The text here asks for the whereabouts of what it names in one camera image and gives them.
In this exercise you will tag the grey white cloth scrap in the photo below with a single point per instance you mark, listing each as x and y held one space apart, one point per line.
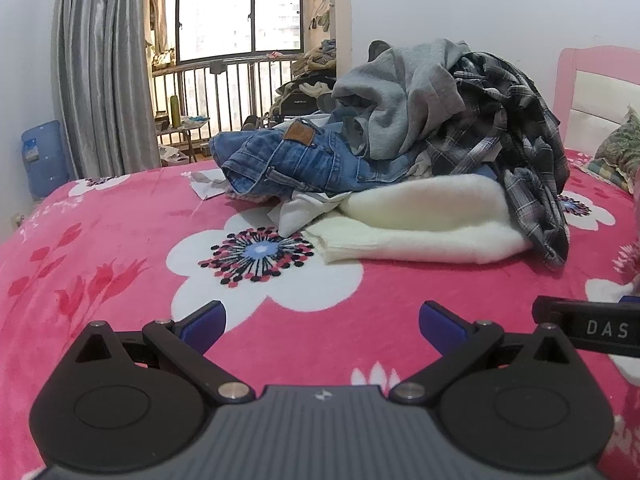
207 185

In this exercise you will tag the black garment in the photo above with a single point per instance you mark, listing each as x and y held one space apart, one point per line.
377 50

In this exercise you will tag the patterned pillow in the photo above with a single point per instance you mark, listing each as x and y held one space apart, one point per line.
622 145

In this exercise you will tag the white cloth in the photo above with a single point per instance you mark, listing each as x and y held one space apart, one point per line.
295 212

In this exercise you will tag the grey sweatshirt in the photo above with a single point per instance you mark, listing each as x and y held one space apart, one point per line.
400 95

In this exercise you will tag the blue water jug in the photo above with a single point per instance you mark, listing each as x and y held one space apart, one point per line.
45 160

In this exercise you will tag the green bottle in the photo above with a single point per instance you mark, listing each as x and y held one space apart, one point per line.
175 112

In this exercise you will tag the pink floral blanket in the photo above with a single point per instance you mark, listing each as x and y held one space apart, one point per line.
125 240

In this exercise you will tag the balcony table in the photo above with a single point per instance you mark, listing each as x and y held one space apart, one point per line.
185 127

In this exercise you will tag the pink headboard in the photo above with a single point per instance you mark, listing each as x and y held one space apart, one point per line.
600 90

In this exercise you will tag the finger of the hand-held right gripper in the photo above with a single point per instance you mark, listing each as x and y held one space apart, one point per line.
600 330

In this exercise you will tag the black stroller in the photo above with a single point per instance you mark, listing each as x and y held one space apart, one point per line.
300 102

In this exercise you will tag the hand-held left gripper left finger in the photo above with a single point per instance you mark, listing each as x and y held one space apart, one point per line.
205 322

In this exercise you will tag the grey curtain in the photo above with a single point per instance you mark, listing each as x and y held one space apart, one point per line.
100 60

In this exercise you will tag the blue jeans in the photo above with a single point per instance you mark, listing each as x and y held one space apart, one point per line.
300 160

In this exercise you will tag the hanging clothes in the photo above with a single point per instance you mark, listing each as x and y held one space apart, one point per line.
160 20

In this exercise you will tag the window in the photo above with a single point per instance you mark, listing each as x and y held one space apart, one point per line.
215 10

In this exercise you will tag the dark plaid shirt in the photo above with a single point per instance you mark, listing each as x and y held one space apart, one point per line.
525 125

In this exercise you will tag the balcony clothes pile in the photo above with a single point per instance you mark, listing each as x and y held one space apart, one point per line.
315 57

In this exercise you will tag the cream fleece garment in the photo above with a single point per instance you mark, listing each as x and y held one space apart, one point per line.
425 220

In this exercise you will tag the balcony railing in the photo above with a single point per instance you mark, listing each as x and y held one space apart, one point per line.
230 90

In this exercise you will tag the hanging gloves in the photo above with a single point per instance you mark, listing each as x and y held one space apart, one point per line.
324 12

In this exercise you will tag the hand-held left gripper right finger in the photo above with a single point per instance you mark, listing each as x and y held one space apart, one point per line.
440 325

